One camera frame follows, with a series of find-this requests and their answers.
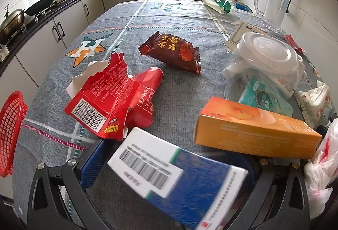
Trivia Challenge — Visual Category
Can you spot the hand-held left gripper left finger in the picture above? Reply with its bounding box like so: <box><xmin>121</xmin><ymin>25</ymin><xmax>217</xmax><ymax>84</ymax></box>
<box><xmin>26</xmin><ymin>138</ymin><xmax>124</xmax><ymax>230</ymax></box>

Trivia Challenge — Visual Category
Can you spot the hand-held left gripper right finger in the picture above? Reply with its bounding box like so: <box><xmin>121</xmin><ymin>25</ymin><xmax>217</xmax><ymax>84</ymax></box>
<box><xmin>232</xmin><ymin>152</ymin><xmax>311</xmax><ymax>230</ymax></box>

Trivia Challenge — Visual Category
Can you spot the orange carton box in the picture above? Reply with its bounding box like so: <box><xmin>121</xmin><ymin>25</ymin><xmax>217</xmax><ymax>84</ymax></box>
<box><xmin>194</xmin><ymin>96</ymin><xmax>323</xmax><ymax>159</ymax></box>

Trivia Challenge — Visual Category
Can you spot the blue white medicine box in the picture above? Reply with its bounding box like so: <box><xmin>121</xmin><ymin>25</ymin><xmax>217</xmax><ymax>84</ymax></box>
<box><xmin>107</xmin><ymin>127</ymin><xmax>249</xmax><ymax>230</ymax></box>

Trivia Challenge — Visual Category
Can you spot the torn red carton packaging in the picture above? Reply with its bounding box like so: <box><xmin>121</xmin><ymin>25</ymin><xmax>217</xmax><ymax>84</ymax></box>
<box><xmin>64</xmin><ymin>52</ymin><xmax>164</xmax><ymax>141</ymax></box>

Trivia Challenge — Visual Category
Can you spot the teal tissue pack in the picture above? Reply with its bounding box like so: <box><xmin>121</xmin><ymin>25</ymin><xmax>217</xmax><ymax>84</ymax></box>
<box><xmin>238</xmin><ymin>78</ymin><xmax>293</xmax><ymax>117</ymax></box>

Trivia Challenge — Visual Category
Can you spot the red plastic basket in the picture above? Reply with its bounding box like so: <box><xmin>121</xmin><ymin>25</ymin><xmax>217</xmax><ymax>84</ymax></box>
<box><xmin>0</xmin><ymin>91</ymin><xmax>29</xmax><ymax>178</ymax></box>

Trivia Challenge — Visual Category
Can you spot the white plastic bag with print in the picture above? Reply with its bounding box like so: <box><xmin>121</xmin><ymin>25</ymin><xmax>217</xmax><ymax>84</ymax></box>
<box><xmin>294</xmin><ymin>80</ymin><xmax>334</xmax><ymax>130</ymax></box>

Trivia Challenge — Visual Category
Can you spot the clear plastic bag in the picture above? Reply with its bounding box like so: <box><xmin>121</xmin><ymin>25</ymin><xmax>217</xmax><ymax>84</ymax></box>
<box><xmin>222</xmin><ymin>32</ymin><xmax>308</xmax><ymax>114</ymax></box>

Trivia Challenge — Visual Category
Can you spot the dark red snack wrapper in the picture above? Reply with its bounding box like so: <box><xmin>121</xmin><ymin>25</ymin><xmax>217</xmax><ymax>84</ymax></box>
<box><xmin>139</xmin><ymin>31</ymin><xmax>202</xmax><ymax>77</ymax></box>

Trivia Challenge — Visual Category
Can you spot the white red plastic bag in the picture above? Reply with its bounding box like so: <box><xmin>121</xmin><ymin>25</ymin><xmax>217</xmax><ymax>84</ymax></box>
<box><xmin>304</xmin><ymin>118</ymin><xmax>338</xmax><ymax>220</ymax></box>

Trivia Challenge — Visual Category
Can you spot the small red packet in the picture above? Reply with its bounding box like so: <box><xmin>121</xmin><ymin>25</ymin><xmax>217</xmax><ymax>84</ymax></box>
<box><xmin>285</xmin><ymin>35</ymin><xmax>308</xmax><ymax>55</ymax></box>

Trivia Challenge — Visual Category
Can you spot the small white card box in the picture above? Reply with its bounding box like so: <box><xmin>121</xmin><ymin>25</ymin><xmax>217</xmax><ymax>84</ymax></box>
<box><xmin>226</xmin><ymin>20</ymin><xmax>267</xmax><ymax>52</ymax></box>

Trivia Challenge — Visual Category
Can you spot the gas stove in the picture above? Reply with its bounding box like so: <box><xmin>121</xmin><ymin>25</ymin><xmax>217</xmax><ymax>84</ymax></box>
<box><xmin>34</xmin><ymin>2</ymin><xmax>59</xmax><ymax>22</ymax></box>

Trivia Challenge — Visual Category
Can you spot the grey printed tablecloth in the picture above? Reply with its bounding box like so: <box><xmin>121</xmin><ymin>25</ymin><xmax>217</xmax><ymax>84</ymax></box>
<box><xmin>12</xmin><ymin>0</ymin><xmax>338</xmax><ymax>230</ymax></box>

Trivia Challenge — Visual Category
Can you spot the lidded metal pot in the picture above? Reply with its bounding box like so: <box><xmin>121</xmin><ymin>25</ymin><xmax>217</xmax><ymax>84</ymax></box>
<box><xmin>0</xmin><ymin>4</ymin><xmax>26</xmax><ymax>44</ymax></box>

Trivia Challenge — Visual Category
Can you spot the clear glass pitcher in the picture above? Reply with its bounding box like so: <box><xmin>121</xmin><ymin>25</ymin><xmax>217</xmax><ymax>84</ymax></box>
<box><xmin>254</xmin><ymin>0</ymin><xmax>291</xmax><ymax>33</ymax></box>

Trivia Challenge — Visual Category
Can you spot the blue plastic bag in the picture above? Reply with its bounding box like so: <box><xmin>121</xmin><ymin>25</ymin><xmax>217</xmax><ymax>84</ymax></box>
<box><xmin>235</xmin><ymin>3</ymin><xmax>254</xmax><ymax>13</ymax></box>

